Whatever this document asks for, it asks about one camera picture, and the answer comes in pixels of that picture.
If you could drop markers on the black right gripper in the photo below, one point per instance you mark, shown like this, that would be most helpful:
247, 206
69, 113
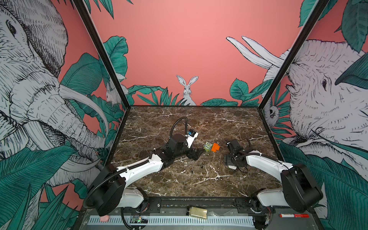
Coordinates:
227, 160

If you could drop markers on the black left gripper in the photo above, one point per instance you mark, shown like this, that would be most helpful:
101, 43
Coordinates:
197, 154

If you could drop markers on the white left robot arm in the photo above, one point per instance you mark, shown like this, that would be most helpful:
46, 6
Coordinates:
110, 190

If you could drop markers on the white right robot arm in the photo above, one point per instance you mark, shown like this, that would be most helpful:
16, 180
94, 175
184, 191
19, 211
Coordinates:
299, 189

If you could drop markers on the green owl puzzle piece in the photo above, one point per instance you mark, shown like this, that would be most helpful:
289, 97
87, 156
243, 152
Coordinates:
208, 146

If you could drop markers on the orange toy brick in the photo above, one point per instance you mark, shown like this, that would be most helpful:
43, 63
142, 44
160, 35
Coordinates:
215, 147

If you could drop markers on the red marker pen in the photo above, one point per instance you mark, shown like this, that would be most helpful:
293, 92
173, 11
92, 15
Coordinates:
281, 215

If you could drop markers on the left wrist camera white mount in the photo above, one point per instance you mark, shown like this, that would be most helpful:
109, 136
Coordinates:
190, 137

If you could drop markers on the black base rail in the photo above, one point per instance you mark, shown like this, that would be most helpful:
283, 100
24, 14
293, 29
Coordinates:
243, 205

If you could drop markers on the white slotted cable duct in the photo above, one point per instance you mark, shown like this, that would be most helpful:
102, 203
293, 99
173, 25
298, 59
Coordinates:
242, 221

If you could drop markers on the black frame post right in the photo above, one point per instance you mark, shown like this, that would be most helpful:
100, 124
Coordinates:
313, 17

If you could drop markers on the black frame post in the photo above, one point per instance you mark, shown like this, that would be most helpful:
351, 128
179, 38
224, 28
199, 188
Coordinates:
88, 22
313, 17

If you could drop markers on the black frame post left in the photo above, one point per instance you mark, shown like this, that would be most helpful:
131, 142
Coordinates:
88, 22

